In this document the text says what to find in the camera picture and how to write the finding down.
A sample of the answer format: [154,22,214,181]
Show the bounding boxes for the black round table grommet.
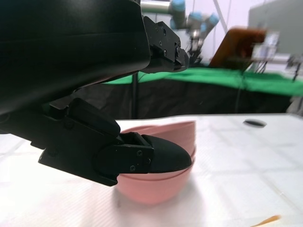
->
[243,119,267,129]

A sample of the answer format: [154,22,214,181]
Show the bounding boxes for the grey box cabinet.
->
[247,0,303,55]

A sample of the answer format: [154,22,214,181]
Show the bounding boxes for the green cloth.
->
[103,67,303,98]

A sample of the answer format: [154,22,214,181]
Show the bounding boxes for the black backdrop cloth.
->
[98,77,293,120]

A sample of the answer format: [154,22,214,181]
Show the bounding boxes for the black vertical pole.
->
[131,70,141,120]

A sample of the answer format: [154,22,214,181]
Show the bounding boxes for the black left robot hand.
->
[0,0,193,187]

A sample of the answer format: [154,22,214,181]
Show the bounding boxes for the small orange wooden stick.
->
[250,216,282,227]

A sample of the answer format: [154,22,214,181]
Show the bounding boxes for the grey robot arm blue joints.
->
[140,0,221,66]

